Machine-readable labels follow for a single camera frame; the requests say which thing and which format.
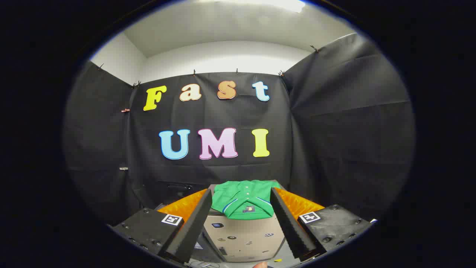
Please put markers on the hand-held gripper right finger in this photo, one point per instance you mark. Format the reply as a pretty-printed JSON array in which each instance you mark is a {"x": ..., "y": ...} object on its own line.
[{"x": 290, "y": 227}]

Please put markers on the beige metal cabinet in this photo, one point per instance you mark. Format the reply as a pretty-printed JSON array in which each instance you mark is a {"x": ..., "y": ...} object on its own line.
[{"x": 245, "y": 238}]

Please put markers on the black backdrop cloth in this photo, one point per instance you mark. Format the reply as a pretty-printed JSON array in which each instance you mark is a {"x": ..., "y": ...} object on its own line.
[{"x": 334, "y": 130}]

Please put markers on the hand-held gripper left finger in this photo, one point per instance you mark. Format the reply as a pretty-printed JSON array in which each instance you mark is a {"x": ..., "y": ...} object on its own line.
[{"x": 193, "y": 227}]

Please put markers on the green polo shirt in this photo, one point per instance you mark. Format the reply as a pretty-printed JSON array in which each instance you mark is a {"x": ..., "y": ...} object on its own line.
[{"x": 245, "y": 199}]

